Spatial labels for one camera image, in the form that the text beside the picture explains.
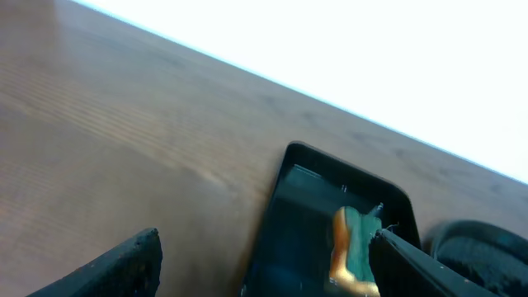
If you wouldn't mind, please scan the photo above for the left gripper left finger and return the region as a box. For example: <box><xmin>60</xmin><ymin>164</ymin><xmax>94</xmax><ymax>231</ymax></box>
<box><xmin>28</xmin><ymin>228</ymin><xmax>163</xmax><ymax>297</ymax></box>

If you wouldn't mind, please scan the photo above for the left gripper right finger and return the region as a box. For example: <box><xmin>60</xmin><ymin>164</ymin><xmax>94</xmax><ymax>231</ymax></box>
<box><xmin>368</xmin><ymin>229</ymin><xmax>503</xmax><ymax>297</ymax></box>

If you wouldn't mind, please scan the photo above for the yellow green sponge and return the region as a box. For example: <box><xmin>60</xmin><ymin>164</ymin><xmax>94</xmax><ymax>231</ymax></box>
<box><xmin>328</xmin><ymin>203</ymin><xmax>384</xmax><ymax>296</ymax></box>

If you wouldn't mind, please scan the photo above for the black round tray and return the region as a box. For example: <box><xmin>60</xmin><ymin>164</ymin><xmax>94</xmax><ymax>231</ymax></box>
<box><xmin>429</xmin><ymin>220</ymin><xmax>527</xmax><ymax>297</ymax></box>

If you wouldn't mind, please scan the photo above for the black rectangular tray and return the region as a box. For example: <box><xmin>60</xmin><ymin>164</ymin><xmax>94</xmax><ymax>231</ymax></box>
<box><xmin>238</xmin><ymin>141</ymin><xmax>421</xmax><ymax>297</ymax></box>

